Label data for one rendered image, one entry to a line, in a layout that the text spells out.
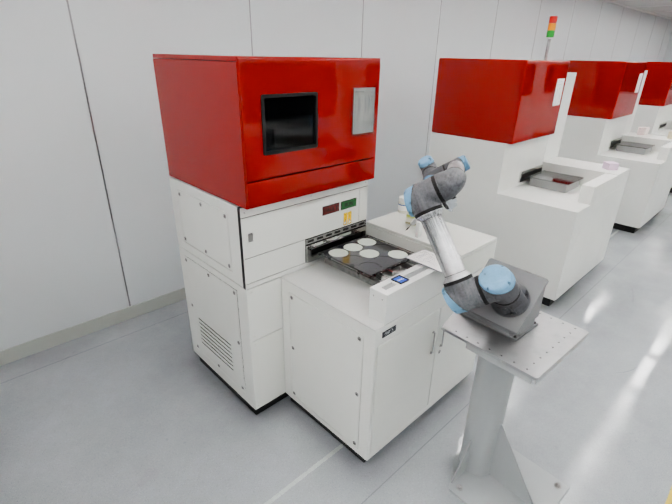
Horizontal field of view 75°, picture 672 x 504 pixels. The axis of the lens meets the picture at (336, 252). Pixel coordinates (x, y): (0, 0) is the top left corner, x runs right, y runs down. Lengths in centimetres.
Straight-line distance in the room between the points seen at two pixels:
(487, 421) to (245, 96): 171
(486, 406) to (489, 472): 42
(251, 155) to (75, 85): 156
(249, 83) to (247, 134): 19
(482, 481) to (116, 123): 292
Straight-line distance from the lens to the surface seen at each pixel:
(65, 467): 267
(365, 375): 195
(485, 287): 169
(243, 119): 180
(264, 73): 185
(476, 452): 231
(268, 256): 208
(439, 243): 172
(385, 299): 176
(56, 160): 316
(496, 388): 205
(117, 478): 252
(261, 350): 231
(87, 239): 332
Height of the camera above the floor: 183
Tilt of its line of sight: 24 degrees down
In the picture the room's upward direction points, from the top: 1 degrees clockwise
